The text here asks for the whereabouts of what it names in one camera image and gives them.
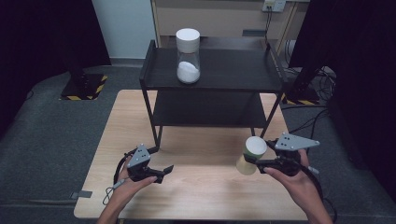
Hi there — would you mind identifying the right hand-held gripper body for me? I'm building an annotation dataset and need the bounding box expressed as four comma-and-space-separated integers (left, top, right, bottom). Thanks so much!
257, 132, 321, 177

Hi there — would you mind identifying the clear jar with white powder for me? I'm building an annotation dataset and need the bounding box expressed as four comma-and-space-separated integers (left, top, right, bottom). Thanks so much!
175, 27, 202, 85

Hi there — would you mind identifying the person's left hand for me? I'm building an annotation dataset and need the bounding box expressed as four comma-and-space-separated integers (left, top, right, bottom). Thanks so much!
115, 158, 159, 204

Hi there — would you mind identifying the person's right hand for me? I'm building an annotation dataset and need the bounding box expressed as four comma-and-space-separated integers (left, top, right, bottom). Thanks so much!
263, 148, 313, 203

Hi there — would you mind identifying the grey plug with thin cord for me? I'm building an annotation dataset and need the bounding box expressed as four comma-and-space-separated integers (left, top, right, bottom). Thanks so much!
102, 178, 128, 206

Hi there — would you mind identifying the black stand with striped base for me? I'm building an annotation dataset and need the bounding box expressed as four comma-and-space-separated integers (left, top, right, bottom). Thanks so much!
58, 46, 109, 102
280, 63, 321, 106

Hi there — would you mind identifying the black socket cable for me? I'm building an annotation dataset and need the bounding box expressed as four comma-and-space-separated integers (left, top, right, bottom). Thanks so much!
263, 8, 273, 43

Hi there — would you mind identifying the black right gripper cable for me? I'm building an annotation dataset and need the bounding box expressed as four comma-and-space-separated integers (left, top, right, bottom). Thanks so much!
299, 163, 339, 224

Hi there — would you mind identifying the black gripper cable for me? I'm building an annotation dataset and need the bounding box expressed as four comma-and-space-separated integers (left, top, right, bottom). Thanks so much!
299, 163, 339, 224
113, 150, 138, 185

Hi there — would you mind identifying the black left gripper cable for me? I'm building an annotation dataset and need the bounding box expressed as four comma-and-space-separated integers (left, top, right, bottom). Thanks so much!
113, 150, 138, 185

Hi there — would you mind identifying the black metal two-shelf rack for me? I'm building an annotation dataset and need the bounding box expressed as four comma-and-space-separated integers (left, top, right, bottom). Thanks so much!
138, 38, 290, 154

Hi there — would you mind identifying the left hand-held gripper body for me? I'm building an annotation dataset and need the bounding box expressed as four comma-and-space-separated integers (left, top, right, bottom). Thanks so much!
125, 143, 166, 185

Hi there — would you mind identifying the beige wooden cabinet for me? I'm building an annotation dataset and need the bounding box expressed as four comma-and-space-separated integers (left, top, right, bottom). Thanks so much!
150, 0, 311, 49

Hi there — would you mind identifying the grey tape strip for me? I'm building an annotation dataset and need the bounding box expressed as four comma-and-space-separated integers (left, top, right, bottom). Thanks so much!
69, 189, 93, 200

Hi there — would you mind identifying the black curtain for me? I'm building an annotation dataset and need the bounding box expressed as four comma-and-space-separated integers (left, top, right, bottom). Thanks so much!
289, 0, 396, 200
0, 0, 112, 139

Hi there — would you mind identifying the white wall socket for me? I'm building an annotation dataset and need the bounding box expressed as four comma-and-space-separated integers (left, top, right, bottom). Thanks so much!
262, 0, 287, 14

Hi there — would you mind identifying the bundle of floor cables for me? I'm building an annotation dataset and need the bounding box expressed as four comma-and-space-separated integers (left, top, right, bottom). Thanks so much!
279, 40, 339, 135

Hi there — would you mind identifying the green label jar white lid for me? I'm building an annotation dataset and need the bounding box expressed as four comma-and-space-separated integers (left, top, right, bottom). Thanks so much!
235, 135, 268, 176

